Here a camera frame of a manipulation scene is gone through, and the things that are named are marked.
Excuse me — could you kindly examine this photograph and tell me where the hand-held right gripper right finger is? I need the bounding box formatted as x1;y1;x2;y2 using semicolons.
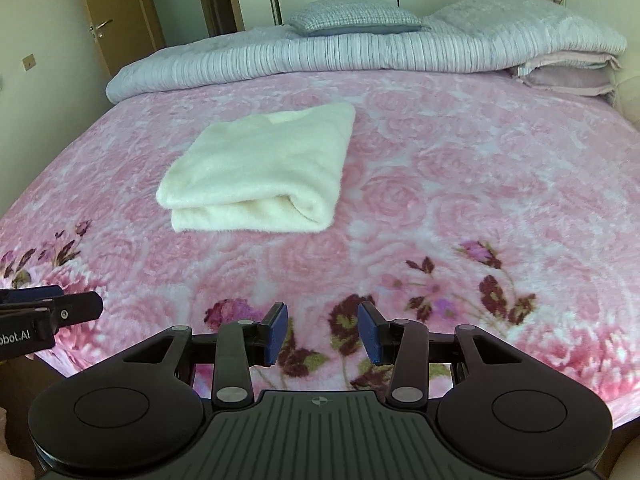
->
357;301;539;409

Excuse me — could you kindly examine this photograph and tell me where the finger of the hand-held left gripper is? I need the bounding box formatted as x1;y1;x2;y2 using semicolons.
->
0;285;66;311
37;291;105;332

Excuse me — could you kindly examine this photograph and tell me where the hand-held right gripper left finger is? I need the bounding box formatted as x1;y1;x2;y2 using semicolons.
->
107;301;291;409

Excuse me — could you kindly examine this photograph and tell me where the white knit sweater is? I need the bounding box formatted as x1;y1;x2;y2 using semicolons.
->
156;101;357;234

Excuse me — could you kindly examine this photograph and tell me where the pink floral blanket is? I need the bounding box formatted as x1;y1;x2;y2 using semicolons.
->
0;70;640;431

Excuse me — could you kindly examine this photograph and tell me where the striped lilac duvet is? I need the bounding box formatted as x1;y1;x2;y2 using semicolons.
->
105;0;628;106

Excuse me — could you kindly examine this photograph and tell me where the brown wooden door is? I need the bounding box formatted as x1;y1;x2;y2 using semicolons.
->
75;0;167;81

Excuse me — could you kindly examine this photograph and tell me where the checked grey pillow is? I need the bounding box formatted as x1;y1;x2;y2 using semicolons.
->
282;0;433;37

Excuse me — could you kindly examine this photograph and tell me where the mauve pillow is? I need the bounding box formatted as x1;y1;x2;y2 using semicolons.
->
517;65;620;98

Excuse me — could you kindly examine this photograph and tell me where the cream quilted headboard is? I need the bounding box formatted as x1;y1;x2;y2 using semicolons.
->
611;67;640;131

